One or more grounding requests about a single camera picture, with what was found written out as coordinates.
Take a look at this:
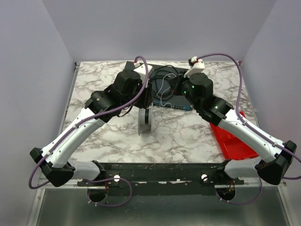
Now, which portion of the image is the red plastic tray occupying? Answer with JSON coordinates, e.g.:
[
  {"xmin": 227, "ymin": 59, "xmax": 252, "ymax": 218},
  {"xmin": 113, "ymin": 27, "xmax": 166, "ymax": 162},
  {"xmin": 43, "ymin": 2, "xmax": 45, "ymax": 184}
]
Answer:
[{"xmin": 210, "ymin": 118, "xmax": 258, "ymax": 161}]

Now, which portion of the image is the thin white wire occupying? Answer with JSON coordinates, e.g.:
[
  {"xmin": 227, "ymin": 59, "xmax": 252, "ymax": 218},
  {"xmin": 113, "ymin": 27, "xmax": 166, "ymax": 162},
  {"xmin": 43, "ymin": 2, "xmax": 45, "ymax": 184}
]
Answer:
[{"xmin": 154, "ymin": 73, "xmax": 179, "ymax": 135}]

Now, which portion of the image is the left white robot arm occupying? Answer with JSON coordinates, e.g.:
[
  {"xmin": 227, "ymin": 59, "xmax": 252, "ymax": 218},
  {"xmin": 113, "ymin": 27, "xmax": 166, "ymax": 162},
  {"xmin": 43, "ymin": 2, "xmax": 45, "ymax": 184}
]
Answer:
[{"xmin": 30, "ymin": 68, "xmax": 152, "ymax": 187}]

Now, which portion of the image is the grey cable spool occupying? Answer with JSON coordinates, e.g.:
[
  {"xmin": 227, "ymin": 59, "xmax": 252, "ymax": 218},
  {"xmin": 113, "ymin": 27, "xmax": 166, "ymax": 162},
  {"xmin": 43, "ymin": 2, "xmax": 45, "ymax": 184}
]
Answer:
[{"xmin": 138, "ymin": 103, "xmax": 153, "ymax": 136}]

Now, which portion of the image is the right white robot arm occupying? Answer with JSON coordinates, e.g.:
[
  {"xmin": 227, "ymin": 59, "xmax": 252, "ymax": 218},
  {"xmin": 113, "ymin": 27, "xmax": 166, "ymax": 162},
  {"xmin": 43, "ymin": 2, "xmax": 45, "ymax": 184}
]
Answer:
[{"xmin": 173, "ymin": 73, "xmax": 297, "ymax": 185}]

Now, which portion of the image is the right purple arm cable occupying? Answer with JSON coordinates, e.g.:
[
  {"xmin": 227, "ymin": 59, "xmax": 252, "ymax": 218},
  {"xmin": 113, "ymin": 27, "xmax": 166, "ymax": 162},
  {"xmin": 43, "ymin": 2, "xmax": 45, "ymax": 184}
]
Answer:
[{"xmin": 191, "ymin": 53, "xmax": 301, "ymax": 181}]

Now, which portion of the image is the dark network switch box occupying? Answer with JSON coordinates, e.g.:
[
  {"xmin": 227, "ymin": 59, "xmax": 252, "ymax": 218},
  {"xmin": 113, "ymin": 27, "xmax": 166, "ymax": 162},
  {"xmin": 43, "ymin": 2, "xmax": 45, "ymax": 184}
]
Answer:
[{"xmin": 124, "ymin": 61, "xmax": 194, "ymax": 111}]

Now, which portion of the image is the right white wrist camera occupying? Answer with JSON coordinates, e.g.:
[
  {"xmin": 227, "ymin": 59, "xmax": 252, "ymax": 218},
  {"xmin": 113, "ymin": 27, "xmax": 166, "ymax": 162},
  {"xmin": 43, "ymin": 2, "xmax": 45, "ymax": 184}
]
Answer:
[{"xmin": 184, "ymin": 56, "xmax": 205, "ymax": 78}]

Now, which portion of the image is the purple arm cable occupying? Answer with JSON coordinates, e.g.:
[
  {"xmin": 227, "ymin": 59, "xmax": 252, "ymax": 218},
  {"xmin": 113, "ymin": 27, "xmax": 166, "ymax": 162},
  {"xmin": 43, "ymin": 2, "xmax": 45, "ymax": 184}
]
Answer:
[
  {"xmin": 191, "ymin": 53, "xmax": 301, "ymax": 181},
  {"xmin": 28, "ymin": 56, "xmax": 150, "ymax": 190}
]

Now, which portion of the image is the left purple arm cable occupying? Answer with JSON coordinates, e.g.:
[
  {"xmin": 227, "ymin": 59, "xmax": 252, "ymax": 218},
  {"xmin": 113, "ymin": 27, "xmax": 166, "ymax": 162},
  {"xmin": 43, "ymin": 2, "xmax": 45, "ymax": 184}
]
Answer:
[{"xmin": 28, "ymin": 56, "xmax": 150, "ymax": 190}]

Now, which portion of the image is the black USB cable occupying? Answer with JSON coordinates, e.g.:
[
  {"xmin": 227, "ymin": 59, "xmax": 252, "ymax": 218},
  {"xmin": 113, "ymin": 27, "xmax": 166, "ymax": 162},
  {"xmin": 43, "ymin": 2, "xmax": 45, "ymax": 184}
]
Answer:
[{"xmin": 148, "ymin": 65, "xmax": 186, "ymax": 99}]

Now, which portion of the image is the aluminium frame rail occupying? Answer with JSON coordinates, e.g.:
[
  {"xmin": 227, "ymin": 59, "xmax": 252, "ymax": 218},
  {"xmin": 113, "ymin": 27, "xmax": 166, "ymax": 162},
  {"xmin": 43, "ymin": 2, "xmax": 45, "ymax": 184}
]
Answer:
[{"xmin": 37, "ymin": 62, "xmax": 80, "ymax": 189}]

